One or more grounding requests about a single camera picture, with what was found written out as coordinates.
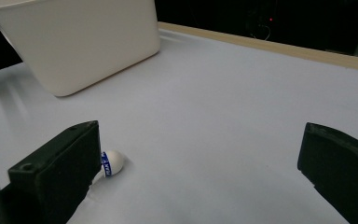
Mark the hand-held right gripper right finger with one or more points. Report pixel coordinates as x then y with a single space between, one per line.
341 168

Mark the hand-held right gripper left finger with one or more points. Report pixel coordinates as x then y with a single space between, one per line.
59 174

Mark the white ball with blue band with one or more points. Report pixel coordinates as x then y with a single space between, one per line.
115 161

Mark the white plastic storage bin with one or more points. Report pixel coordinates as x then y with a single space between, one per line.
90 40

